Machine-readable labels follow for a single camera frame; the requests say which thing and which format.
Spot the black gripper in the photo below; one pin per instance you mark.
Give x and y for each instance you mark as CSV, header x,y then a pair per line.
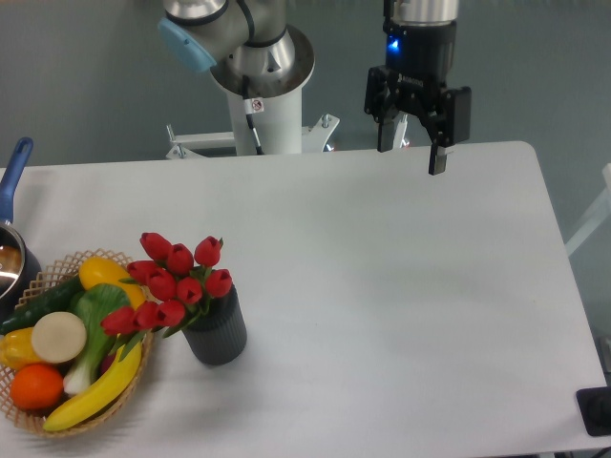
x,y
413,80

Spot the red tulip bouquet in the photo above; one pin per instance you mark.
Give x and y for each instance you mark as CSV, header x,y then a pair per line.
x,y
183,284

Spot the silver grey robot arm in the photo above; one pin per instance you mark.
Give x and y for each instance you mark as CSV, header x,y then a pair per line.
x,y
262,55

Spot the dark grey ribbed vase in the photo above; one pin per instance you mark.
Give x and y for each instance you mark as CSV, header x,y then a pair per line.
x,y
221,336

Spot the black device at edge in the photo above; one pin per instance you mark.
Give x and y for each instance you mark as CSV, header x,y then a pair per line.
x,y
594,407

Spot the yellow lemon squash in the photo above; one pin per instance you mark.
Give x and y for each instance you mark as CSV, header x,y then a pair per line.
x,y
96,270

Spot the green bok choy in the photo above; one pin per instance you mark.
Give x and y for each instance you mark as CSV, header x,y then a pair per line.
x,y
92,307

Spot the woven wicker basket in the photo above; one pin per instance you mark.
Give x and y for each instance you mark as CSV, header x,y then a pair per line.
x,y
53,275

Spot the red round fruit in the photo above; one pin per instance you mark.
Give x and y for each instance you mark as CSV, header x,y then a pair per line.
x,y
106,363

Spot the green cucumber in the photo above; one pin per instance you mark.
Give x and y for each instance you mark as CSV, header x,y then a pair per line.
x,y
56,299

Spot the beige round disc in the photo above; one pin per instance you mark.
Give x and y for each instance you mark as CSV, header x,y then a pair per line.
x,y
58,337

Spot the yellow banana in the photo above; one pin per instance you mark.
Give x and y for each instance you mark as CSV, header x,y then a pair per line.
x,y
90,402

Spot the yellow bell pepper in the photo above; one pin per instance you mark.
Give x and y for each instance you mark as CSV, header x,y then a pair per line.
x,y
17,351

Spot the orange fruit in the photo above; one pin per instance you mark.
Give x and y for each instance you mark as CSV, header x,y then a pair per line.
x,y
36,387

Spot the white frame at right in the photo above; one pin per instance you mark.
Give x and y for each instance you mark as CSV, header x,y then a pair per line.
x,y
592,218

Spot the blue handled saucepan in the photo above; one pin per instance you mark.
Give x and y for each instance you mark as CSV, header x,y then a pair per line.
x,y
19,266

